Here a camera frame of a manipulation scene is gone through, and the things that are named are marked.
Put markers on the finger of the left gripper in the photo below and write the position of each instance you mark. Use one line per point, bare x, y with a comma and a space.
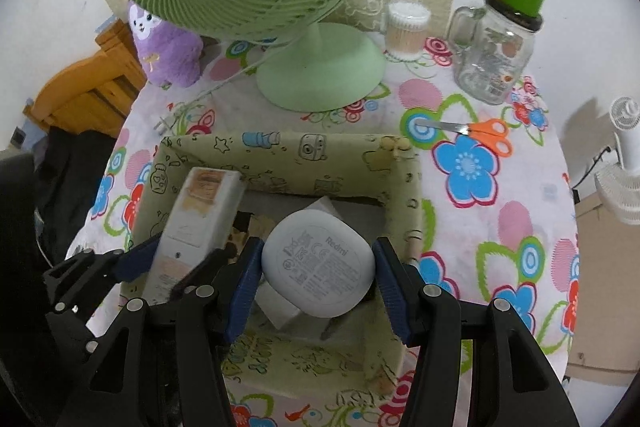
205, 272
85, 279

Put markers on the glass jar green lid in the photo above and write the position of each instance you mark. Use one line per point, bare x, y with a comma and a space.
491, 45

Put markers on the cotton swab container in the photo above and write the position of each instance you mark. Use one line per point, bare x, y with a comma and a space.
406, 29

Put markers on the white square adapter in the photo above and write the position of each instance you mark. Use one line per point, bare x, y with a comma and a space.
278, 310

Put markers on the black clothing pile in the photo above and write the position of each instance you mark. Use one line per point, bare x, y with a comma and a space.
67, 181

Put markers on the wooden chair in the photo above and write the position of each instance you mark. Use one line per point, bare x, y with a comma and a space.
95, 94

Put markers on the white floor fan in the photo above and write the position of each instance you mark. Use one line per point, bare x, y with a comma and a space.
617, 184

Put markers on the round beige hedgehog tin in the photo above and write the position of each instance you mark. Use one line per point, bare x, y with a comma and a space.
246, 225

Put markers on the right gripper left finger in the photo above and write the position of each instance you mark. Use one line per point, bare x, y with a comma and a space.
209, 319

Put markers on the long white product box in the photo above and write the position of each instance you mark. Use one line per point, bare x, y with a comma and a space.
200, 222

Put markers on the floral tablecloth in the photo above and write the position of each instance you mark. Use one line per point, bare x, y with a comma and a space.
495, 227

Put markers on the purple plush bunny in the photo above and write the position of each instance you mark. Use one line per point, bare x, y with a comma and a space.
169, 55

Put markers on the yellow patterned storage box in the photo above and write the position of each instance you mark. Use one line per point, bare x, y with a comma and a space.
366, 355

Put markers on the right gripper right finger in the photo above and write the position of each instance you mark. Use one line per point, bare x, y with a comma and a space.
513, 383

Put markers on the white earbuds case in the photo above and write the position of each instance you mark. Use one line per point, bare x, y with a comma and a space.
318, 263

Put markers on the orange handled scissors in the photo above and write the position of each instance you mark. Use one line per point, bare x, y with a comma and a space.
492, 133

